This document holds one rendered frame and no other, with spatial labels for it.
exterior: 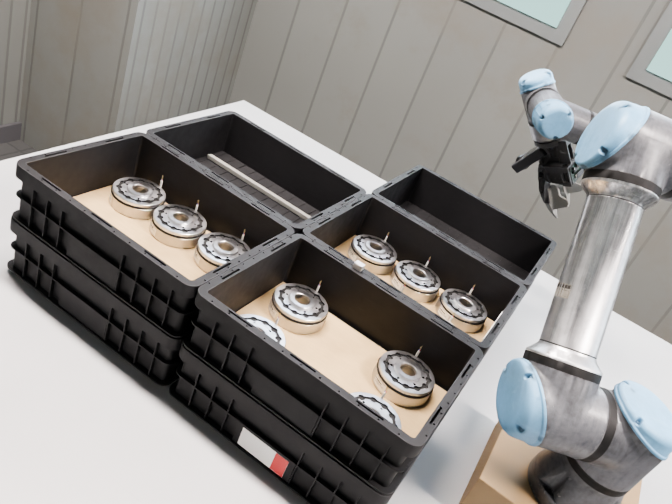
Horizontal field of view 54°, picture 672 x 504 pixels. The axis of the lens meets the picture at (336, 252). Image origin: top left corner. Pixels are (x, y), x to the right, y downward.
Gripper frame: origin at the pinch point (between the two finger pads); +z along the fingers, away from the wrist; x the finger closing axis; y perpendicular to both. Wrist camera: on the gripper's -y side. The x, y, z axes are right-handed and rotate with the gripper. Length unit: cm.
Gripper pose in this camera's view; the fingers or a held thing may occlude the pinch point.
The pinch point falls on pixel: (558, 206)
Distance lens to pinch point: 172.3
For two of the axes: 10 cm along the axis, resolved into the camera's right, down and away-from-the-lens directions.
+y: 6.6, 1.4, -7.4
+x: 6.5, -5.9, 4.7
